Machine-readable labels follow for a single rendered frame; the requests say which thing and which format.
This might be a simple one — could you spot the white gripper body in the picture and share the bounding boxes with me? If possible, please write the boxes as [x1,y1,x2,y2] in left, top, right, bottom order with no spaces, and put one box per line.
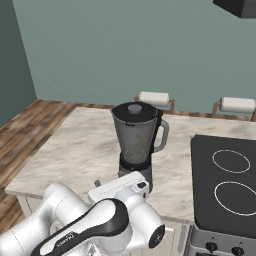
[87,171,148,204]

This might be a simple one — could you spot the black and silver blender base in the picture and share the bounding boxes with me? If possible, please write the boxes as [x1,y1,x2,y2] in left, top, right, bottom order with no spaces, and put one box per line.
[117,156,155,195]

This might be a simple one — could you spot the clear grey blender jug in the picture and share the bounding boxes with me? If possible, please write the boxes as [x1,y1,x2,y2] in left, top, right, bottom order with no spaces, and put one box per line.
[111,109,170,167]

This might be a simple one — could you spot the black blender lid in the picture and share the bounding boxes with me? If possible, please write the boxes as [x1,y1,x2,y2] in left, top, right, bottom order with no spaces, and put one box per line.
[111,101,158,127]

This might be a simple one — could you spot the black hob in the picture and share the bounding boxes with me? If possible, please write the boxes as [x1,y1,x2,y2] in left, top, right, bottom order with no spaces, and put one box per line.
[190,134,256,240]

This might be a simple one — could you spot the wooden stool with white cushion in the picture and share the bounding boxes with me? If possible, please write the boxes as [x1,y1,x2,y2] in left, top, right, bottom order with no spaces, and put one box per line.
[211,96,256,122]
[133,91,176,115]

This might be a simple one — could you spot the silver oven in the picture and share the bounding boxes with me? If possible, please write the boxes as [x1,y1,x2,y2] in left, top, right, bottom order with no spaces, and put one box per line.
[184,223,256,256]

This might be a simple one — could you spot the black oven knob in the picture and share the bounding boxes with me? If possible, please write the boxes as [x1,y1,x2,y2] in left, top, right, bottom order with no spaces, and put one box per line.
[205,241,218,254]
[231,246,245,256]

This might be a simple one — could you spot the dark range hood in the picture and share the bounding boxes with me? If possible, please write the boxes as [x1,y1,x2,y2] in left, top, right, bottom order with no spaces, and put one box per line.
[212,0,256,20]

